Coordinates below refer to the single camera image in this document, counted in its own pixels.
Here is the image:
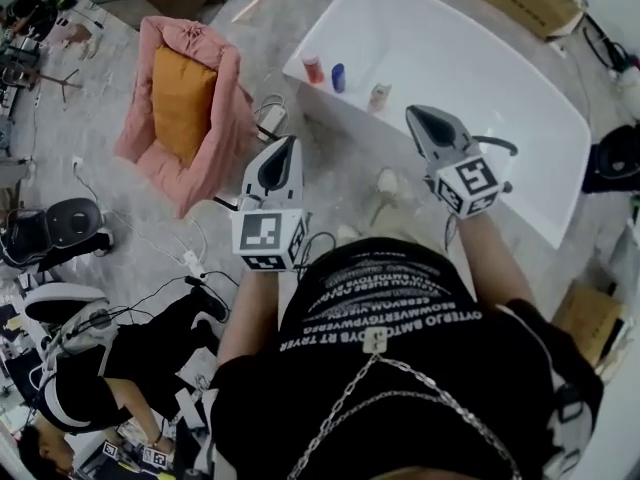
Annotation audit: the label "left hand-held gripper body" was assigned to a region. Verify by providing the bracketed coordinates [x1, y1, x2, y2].
[231, 193, 308, 273]

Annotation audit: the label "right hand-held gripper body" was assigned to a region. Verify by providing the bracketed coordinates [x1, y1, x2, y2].
[423, 152, 502, 219]

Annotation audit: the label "white bathtub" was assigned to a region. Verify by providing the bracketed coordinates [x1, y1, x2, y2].
[282, 0, 592, 252]

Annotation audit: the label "person's right forearm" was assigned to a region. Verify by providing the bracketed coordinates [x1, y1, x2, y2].
[457, 212, 524, 309]

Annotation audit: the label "person's left forearm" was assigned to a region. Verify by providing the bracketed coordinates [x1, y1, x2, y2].
[215, 267, 296, 367]

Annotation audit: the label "black curved faucet spout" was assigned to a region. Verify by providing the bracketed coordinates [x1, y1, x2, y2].
[472, 135, 519, 158]

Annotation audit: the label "person's right white shoe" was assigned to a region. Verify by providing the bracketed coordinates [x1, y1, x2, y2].
[377, 167, 401, 194]

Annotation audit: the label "pink padded lounge chair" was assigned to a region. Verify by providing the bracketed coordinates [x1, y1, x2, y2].
[113, 15, 256, 219]

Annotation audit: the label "white power strip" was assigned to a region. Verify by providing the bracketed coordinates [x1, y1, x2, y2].
[180, 250, 207, 277]

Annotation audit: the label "person's beige trousers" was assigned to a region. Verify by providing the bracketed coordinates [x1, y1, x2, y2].
[367, 192, 451, 254]

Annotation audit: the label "orange cushion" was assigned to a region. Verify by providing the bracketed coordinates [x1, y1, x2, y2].
[151, 45, 219, 167]

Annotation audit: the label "red bottle with white cap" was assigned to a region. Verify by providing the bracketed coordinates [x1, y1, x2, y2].
[301, 50, 325, 85]

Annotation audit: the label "black shell backpack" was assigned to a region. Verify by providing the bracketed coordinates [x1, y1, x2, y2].
[583, 125, 640, 197]
[42, 197, 104, 249]

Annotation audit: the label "white plastic bag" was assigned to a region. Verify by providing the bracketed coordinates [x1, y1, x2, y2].
[607, 217, 640, 294]

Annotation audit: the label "white shell backpack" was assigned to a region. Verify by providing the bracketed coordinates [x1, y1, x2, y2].
[24, 283, 112, 329]

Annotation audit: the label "brown coat stand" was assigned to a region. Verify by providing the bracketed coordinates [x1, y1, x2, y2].
[34, 67, 84, 102]

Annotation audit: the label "person's black printed t-shirt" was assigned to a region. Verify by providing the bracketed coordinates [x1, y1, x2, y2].
[209, 236, 606, 480]

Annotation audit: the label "white power adapter with cable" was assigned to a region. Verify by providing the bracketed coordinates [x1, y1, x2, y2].
[254, 95, 290, 142]

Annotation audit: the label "black power cable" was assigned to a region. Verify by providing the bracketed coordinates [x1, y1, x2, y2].
[183, 269, 241, 289]

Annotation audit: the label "silver chain necklace with pendant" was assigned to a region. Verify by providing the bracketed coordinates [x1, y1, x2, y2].
[287, 327, 524, 480]

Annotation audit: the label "black coiled cable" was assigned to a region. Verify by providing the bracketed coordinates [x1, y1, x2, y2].
[582, 12, 634, 77]

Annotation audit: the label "white power cable with plug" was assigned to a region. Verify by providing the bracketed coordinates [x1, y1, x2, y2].
[72, 156, 206, 264]

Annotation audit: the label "person's white harness strap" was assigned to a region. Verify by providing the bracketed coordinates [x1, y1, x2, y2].
[547, 382, 596, 474]

